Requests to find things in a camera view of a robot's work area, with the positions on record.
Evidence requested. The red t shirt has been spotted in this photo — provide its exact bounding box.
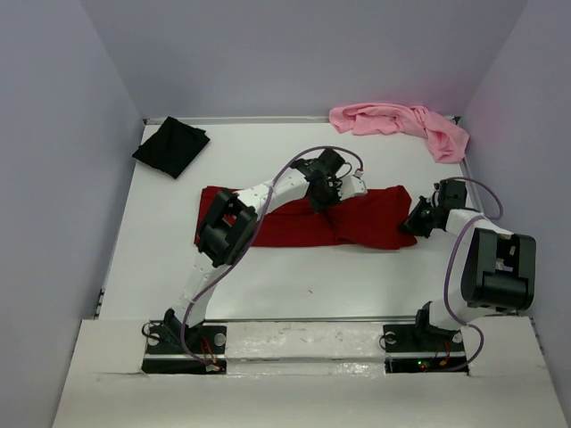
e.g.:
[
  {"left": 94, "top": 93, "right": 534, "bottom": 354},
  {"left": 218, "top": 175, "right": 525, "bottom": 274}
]
[{"left": 192, "top": 184, "right": 418, "bottom": 252}]

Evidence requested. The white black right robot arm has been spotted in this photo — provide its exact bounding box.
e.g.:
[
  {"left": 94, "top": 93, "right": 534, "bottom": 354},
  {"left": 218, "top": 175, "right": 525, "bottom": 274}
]
[{"left": 385, "top": 177, "right": 536, "bottom": 352}]

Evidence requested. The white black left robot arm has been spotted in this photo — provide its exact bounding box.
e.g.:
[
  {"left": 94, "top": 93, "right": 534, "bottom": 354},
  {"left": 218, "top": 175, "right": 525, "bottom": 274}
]
[{"left": 164, "top": 146, "right": 346, "bottom": 359}]

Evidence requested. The pink t shirt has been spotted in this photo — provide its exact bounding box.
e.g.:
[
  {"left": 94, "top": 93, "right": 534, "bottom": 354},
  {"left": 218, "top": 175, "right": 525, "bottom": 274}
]
[{"left": 328, "top": 103, "right": 469, "bottom": 164}]

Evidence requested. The black folded t shirt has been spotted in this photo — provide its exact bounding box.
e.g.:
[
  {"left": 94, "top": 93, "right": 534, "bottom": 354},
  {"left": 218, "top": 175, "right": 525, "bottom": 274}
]
[{"left": 132, "top": 117, "right": 211, "bottom": 179}]

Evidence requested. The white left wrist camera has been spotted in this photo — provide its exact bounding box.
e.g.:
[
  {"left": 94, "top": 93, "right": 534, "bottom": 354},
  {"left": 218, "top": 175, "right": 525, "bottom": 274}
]
[{"left": 338, "top": 175, "right": 368, "bottom": 201}]

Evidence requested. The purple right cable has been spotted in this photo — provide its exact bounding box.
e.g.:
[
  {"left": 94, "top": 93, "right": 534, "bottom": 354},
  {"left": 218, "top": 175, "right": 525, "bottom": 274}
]
[{"left": 444, "top": 177, "right": 505, "bottom": 371}]

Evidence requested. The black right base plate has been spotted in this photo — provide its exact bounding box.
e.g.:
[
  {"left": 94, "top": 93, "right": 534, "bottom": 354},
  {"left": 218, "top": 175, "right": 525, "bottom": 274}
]
[{"left": 378, "top": 324, "right": 468, "bottom": 375}]

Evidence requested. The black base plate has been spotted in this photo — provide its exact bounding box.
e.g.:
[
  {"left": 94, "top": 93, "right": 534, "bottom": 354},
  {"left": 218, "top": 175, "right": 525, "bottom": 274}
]
[
  {"left": 141, "top": 321, "right": 228, "bottom": 375},
  {"left": 378, "top": 324, "right": 468, "bottom": 375}
]

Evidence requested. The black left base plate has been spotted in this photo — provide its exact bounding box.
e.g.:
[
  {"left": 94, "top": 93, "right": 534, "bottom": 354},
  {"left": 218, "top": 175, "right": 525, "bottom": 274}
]
[{"left": 141, "top": 321, "right": 228, "bottom": 375}]

